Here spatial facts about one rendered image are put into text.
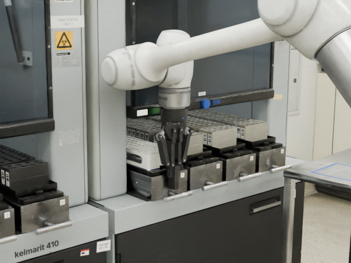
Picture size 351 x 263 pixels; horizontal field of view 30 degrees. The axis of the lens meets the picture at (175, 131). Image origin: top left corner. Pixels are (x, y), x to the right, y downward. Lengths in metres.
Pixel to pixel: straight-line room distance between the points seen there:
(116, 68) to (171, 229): 0.56
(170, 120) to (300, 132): 2.56
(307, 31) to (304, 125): 3.09
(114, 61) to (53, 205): 0.39
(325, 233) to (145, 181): 2.07
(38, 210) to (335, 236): 2.38
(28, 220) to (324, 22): 0.86
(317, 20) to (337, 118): 3.07
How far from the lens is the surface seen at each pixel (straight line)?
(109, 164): 1.87
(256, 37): 1.57
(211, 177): 2.02
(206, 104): 2.02
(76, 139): 1.79
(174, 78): 1.75
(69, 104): 1.76
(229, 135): 2.15
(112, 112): 1.84
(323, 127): 4.37
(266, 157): 2.19
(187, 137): 1.87
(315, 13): 1.25
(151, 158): 1.88
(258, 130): 2.25
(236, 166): 2.09
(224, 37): 1.57
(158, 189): 1.87
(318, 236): 3.75
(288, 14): 1.23
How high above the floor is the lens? 1.32
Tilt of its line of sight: 12 degrees down
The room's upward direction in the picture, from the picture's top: straight up
